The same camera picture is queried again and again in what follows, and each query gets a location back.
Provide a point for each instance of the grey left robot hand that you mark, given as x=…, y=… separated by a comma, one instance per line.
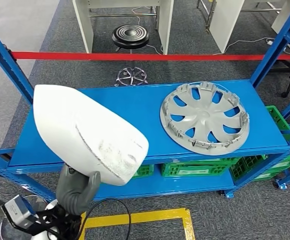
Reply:
x=72, y=193

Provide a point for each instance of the white plastic car part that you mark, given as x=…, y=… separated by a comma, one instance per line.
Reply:
x=85, y=132

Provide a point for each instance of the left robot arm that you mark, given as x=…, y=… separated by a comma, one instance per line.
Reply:
x=65, y=223

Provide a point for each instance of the blue metal shelf rack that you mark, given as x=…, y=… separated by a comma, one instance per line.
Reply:
x=147, y=109

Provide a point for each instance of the green plastic crate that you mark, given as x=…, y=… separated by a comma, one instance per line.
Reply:
x=276, y=119
x=192, y=169
x=145, y=170

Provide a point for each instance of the yellow floor tape square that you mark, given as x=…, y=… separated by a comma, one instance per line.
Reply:
x=147, y=217

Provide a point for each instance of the red barrier tape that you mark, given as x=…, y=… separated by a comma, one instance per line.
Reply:
x=134, y=56

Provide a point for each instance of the white desk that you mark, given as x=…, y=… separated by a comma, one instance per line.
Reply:
x=225, y=23
x=85, y=30

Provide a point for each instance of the black round stool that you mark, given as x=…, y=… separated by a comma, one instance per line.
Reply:
x=130, y=36

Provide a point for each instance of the grey wheel hubcap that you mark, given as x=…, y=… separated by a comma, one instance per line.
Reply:
x=204, y=118

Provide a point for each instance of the white power plug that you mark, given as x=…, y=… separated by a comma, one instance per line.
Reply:
x=269, y=41

